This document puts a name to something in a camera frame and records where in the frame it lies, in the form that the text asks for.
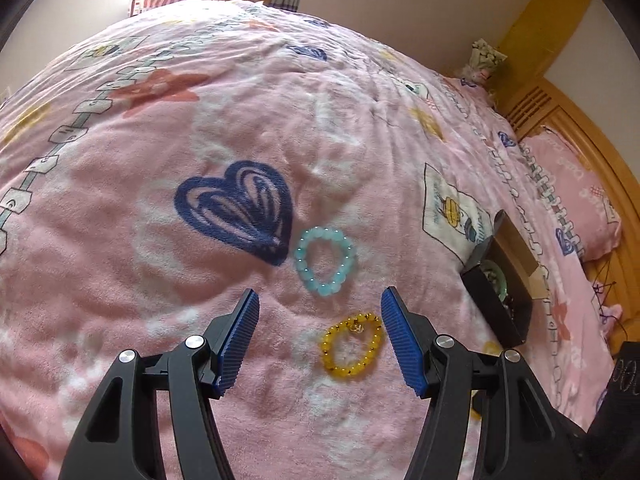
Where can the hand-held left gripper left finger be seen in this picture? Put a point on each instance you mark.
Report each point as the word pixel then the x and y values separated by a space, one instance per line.
pixel 240 345

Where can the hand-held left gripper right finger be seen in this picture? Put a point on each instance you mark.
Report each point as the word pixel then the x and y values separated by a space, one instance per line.
pixel 402 345

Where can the black cardboard box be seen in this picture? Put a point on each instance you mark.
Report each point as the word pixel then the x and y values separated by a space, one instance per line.
pixel 487 305

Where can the green jade bangle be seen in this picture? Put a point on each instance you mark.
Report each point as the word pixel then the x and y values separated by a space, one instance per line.
pixel 498 270

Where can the pink pillow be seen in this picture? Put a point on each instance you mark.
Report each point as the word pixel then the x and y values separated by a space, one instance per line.
pixel 575 185

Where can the pink printed blanket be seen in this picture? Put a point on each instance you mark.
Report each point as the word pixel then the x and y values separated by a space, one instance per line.
pixel 200 110

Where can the wooden headboard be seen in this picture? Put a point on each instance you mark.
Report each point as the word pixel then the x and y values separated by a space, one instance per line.
pixel 575 115

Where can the red striped cloth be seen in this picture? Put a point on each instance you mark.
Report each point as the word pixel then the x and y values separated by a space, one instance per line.
pixel 160 2

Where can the yellow wooden post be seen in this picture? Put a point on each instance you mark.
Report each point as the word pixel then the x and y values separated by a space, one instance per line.
pixel 545 25

